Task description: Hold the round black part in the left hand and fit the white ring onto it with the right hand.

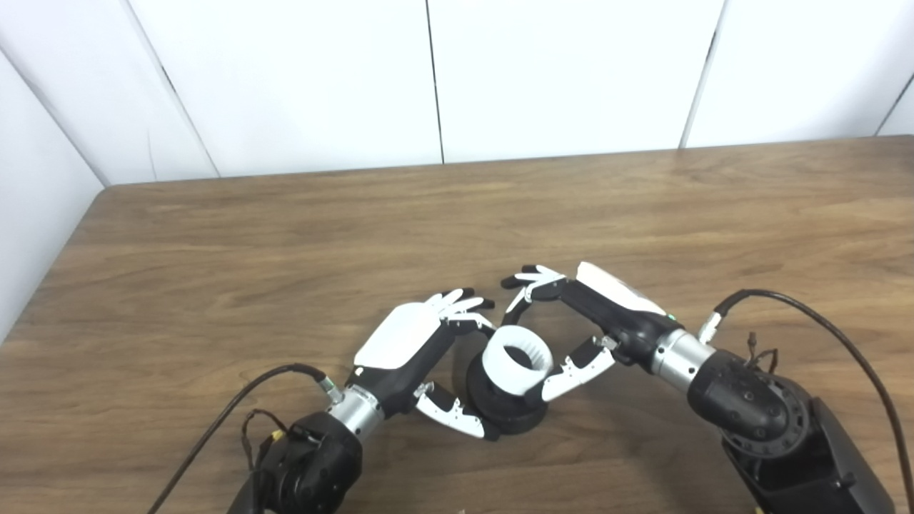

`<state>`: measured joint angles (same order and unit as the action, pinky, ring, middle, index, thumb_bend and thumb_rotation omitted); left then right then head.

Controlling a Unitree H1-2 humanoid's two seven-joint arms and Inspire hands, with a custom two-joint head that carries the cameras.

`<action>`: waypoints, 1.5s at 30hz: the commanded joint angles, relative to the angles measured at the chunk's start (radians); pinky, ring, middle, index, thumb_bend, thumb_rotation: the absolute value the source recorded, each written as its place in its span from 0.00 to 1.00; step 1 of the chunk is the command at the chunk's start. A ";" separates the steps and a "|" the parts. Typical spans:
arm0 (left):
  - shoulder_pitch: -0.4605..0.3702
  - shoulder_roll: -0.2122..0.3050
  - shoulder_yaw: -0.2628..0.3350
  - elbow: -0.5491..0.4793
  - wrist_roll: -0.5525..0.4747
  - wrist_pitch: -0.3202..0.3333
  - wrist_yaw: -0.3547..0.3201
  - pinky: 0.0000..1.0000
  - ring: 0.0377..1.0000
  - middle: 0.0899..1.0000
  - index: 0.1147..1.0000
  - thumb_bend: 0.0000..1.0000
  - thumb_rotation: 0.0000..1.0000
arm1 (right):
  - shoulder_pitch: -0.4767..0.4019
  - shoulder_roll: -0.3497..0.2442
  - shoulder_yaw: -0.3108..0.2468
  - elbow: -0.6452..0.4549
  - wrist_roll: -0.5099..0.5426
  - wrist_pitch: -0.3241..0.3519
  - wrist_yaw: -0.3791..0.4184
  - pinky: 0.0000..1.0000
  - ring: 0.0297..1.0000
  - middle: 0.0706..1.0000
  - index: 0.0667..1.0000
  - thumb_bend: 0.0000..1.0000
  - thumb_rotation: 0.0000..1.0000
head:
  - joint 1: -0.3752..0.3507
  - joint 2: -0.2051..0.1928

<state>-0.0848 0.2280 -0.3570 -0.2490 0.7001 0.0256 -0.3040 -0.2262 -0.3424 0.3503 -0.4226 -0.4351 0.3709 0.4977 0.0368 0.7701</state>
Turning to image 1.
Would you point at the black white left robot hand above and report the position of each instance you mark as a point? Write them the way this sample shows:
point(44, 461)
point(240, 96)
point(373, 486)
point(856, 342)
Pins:
point(400, 339)

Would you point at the round black part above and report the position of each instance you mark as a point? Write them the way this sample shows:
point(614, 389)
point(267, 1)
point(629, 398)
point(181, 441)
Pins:
point(510, 414)

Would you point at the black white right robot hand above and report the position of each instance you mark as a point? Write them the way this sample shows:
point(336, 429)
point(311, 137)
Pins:
point(621, 307)

